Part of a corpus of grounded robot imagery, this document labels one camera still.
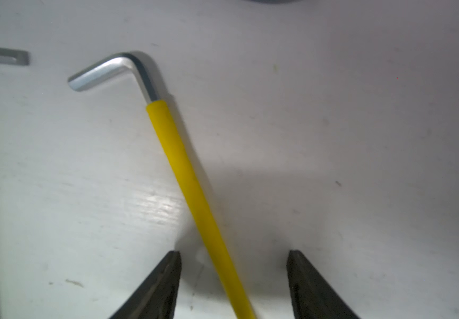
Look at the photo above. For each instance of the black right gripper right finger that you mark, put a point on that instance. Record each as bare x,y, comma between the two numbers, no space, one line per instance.
311,294

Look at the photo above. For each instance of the yellow handled hex key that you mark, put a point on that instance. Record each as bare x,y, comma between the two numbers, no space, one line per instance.
178,158

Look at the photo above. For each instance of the dark teal storage box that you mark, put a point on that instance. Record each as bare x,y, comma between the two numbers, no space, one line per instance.
274,2

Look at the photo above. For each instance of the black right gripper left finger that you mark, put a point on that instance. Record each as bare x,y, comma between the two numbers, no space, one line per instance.
157,295

